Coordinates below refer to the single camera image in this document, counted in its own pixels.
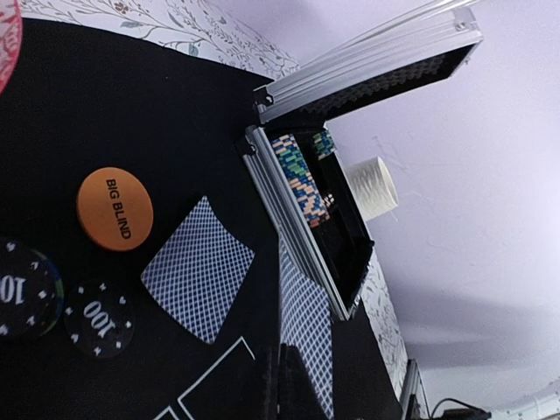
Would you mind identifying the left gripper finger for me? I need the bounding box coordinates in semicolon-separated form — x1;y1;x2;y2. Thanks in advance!
253;344;326;419

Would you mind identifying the dealt blue card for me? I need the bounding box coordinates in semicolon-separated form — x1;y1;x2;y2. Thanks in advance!
279;239;334;419
141;196;255;345

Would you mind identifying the black poker chip stack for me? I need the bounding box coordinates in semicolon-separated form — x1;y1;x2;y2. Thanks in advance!
63;279;136;360

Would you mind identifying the orange big blind button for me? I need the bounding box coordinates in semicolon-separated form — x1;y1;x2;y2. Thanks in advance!
76;167;154;252

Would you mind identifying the black 100 poker chip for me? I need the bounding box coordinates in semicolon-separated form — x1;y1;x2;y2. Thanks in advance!
1;237;64;342

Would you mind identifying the black poker mat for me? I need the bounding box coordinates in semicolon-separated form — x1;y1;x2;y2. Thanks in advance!
0;17;403;420

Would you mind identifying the left poker chip row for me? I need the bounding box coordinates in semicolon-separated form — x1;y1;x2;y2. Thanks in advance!
269;134;330;228

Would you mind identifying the poker chip row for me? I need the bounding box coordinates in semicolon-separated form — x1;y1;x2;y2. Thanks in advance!
269;134;330;228
311;129;336;161

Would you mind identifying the cream ceramic mug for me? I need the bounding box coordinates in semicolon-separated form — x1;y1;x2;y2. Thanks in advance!
346;157;399;221

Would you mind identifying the aluminium poker chip case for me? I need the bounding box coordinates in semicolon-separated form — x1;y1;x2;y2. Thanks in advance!
237;1;483;320

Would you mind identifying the right poker chip row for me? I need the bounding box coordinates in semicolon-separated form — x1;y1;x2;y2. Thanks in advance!
311;129;336;161

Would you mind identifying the patterned small bowl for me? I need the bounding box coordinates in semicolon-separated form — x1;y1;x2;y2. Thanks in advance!
0;0;23;92

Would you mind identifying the right aluminium frame post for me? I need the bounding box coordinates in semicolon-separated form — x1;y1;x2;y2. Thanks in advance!
399;359;430;420

